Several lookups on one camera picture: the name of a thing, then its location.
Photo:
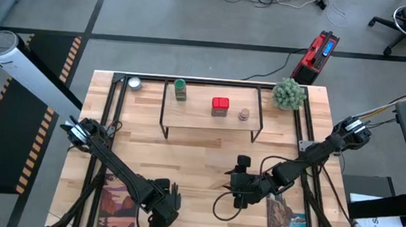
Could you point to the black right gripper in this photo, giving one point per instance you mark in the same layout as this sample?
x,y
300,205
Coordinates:
x,y
242,183

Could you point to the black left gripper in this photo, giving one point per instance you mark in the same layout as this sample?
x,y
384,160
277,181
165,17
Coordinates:
x,y
163,208

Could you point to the glass jar with cork lid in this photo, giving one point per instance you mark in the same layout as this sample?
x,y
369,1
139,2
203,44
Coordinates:
x,y
244,115

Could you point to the red smoked paprika tin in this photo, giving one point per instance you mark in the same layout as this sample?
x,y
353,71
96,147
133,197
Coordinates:
x,y
220,105

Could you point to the dark green pepper tin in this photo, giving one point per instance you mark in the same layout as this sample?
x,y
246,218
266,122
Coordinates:
x,y
180,90

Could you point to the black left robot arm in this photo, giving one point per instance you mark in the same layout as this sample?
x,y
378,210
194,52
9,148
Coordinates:
x,y
119,168

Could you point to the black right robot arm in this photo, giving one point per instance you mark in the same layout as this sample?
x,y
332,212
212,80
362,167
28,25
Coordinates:
x,y
316,155

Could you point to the canyon picture postcard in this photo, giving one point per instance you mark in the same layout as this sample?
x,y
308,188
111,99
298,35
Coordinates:
x,y
115,208

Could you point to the Acadia picture postcard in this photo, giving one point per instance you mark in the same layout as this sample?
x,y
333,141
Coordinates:
x,y
289,222

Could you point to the green potted plant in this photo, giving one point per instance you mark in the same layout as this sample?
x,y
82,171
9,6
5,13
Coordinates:
x,y
289,94

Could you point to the small grey bowl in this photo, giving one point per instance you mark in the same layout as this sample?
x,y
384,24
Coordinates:
x,y
134,83

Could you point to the red and black power station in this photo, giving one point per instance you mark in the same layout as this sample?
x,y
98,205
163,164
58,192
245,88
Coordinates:
x,y
316,57

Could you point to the white paper sheet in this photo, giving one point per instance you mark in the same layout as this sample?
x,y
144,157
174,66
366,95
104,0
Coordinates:
x,y
379,225

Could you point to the black mat with hazard stripes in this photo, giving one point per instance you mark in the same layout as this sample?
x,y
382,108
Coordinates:
x,y
5,130

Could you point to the white cylinder tower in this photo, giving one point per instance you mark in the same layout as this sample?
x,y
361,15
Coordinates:
x,y
21,66

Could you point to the wooden shelf with black frame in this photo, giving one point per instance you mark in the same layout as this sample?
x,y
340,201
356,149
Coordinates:
x,y
212,108

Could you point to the black metal table frame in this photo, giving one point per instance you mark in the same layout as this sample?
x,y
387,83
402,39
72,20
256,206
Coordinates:
x,y
212,82

